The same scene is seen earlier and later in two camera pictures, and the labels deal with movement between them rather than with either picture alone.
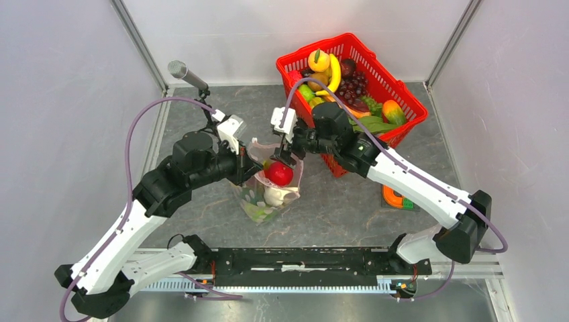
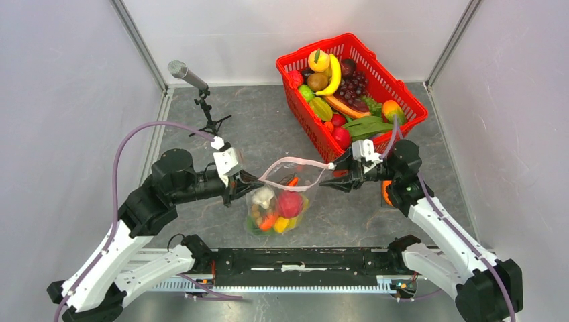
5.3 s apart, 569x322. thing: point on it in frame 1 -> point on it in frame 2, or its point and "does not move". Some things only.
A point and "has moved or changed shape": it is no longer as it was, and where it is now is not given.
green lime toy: (306, 92) does not move
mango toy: (393, 113) does not move
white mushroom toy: (274, 196) -> (262, 196)
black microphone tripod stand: (213, 126) does not move
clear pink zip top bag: (274, 185) has moved or changed shape
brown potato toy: (321, 76) does not move
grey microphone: (178, 70) does not move
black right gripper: (283, 153) -> (345, 162)
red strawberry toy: (294, 76) does not move
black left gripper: (248, 167) -> (240, 184)
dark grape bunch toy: (353, 85) does not move
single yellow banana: (335, 76) does not move
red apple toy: (278, 173) -> (290, 203)
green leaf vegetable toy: (371, 124) does not move
